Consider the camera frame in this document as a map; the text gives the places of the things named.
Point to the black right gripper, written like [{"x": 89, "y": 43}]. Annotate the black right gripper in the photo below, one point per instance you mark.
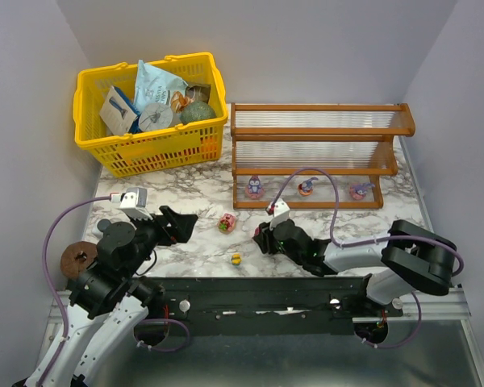
[{"x": 269, "y": 242}]

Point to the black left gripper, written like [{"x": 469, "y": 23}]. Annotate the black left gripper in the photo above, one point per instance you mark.
[{"x": 164, "y": 227}]

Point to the purple bunny pink donut toy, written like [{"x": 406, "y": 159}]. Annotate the purple bunny pink donut toy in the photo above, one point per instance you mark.
[{"x": 254, "y": 189}]

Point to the purple bunny orange basket toy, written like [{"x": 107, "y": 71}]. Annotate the purple bunny orange basket toy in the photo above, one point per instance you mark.
[{"x": 305, "y": 188}]

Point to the purple bunny pink cup toy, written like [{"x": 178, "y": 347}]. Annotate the purple bunny pink cup toy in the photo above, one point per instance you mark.
[{"x": 359, "y": 191}]

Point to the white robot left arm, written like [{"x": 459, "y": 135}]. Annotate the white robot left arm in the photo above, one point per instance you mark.
[{"x": 97, "y": 306}]

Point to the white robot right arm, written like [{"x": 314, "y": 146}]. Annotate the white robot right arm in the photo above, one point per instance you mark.
[{"x": 412, "y": 257}]

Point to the wooden two-tier shelf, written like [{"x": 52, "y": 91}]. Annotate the wooden two-tier shelf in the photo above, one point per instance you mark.
[{"x": 340, "y": 144}]

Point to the yellow blue minion toy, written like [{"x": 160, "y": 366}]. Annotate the yellow blue minion toy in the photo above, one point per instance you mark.
[{"x": 236, "y": 259}]

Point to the pink bear strawberry donut toy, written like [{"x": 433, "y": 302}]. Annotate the pink bear strawberry donut toy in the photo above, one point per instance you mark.
[{"x": 227, "y": 223}]

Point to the yellow plastic shopping basket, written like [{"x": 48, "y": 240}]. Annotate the yellow plastic shopping basket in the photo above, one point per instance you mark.
[{"x": 154, "y": 150}]

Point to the grey wrapped round package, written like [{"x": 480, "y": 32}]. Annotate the grey wrapped round package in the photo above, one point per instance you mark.
[{"x": 156, "y": 116}]

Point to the green melon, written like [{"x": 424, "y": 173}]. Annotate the green melon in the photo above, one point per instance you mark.
[{"x": 197, "y": 111}]

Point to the brown tape roll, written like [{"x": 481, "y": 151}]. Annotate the brown tape roll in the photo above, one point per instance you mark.
[{"x": 76, "y": 258}]

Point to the white and blue razor box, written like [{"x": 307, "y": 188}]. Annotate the white and blue razor box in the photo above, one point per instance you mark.
[{"x": 119, "y": 114}]

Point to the brown snack packet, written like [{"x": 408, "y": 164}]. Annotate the brown snack packet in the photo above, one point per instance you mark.
[{"x": 193, "y": 93}]

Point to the light blue cassava chips bag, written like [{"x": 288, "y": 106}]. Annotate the light blue cassava chips bag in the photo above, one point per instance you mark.
[{"x": 155, "y": 85}]

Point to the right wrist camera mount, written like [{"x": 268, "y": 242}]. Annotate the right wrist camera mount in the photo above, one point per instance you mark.
[{"x": 279, "y": 212}]

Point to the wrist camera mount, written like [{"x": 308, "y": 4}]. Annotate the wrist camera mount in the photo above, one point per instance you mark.
[
  {"x": 133, "y": 204},
  {"x": 279, "y": 212}
]

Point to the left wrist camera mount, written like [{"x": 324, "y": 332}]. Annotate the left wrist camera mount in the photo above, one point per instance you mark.
[{"x": 133, "y": 204}]

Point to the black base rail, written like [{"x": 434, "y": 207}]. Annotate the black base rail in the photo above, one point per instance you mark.
[{"x": 255, "y": 306}]

